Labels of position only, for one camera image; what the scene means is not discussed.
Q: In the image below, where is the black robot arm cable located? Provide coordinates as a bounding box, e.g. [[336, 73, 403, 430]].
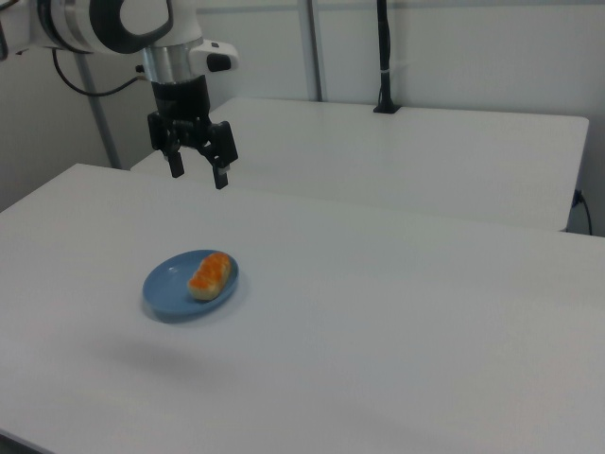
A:
[[50, 46, 146, 98]]

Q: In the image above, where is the orange glazed bread roll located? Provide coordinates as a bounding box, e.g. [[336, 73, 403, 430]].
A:
[[187, 252, 233, 303]]

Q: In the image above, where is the white side table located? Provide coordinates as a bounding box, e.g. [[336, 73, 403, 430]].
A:
[[130, 96, 591, 234]]

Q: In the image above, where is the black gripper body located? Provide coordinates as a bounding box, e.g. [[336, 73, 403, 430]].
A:
[[150, 75, 211, 149]]

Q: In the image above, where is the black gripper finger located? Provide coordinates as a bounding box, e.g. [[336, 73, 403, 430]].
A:
[[196, 120, 239, 191], [147, 111, 184, 180]]

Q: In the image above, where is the black gooseneck pole with clamp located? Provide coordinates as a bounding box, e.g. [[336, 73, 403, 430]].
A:
[[372, 0, 403, 115]]

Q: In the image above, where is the blue round plate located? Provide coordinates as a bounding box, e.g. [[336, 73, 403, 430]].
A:
[[142, 249, 241, 324]]

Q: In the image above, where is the grey metal frame post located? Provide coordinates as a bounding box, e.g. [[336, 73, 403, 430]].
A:
[[303, 0, 328, 102], [77, 52, 122, 170]]

